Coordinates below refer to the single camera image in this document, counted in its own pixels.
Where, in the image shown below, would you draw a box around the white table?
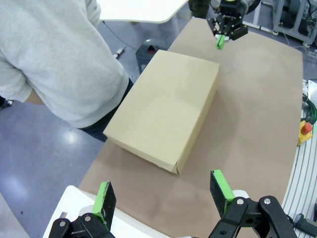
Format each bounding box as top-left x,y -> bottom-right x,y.
97,0 -> 189,25

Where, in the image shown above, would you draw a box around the person's grey sweatshirt torso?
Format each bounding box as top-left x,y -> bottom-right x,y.
0,0 -> 130,129

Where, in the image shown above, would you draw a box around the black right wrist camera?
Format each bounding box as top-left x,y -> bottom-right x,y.
229,24 -> 249,42

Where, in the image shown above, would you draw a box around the white storage box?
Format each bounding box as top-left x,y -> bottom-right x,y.
43,185 -> 174,238

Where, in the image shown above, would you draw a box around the dark grey floor bin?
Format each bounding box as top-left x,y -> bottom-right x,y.
135,38 -> 172,75

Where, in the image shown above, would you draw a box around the black cable connector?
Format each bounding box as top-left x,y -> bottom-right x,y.
293,212 -> 317,234

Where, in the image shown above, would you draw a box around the green cable bundle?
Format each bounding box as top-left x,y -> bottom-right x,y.
302,93 -> 317,125

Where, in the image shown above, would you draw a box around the yellow red emergency stop button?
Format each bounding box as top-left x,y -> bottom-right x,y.
297,120 -> 314,147

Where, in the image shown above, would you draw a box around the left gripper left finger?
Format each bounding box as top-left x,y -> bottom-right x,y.
48,180 -> 117,238

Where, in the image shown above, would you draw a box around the grey metal cart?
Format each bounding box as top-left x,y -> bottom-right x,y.
271,0 -> 317,46

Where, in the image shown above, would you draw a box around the person's dark trousers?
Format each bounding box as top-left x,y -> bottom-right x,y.
78,78 -> 135,143

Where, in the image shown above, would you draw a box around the cardboard shoe box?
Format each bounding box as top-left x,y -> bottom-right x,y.
103,49 -> 220,175

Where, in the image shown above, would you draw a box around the aluminium frame rail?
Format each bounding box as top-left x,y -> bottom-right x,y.
282,137 -> 317,225

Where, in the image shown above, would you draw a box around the bystander in camouflage trousers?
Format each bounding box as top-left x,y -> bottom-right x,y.
187,0 -> 211,19

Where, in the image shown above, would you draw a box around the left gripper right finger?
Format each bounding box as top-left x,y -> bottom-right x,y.
209,170 -> 298,238

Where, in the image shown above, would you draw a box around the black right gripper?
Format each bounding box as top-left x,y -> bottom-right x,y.
207,0 -> 246,51

